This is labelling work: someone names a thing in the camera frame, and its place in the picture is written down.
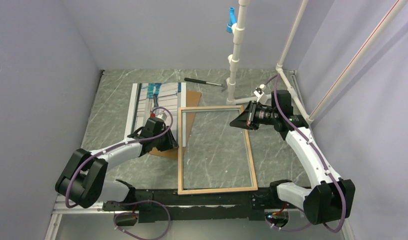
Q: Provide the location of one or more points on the blue wooden picture frame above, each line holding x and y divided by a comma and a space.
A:
185, 120

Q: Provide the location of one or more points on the printed photo with white border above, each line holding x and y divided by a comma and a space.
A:
146, 96

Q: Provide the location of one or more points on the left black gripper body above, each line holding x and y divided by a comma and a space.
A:
164, 142

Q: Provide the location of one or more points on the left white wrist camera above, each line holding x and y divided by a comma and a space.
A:
159, 117

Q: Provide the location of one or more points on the white PVC pipe stand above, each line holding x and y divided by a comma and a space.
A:
238, 35

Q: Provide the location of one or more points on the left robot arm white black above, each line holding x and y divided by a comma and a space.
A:
83, 180

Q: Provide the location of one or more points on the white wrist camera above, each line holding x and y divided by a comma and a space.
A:
159, 117
261, 96

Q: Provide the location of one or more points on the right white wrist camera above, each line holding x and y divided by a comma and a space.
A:
261, 96

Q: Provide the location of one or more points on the blue pipe fitting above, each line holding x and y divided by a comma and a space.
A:
232, 22

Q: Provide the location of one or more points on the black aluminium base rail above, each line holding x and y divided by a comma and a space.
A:
162, 204

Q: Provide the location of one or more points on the black handled hammer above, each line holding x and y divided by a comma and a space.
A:
223, 86

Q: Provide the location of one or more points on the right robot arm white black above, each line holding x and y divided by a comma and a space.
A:
310, 155

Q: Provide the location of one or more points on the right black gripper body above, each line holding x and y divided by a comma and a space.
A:
264, 116

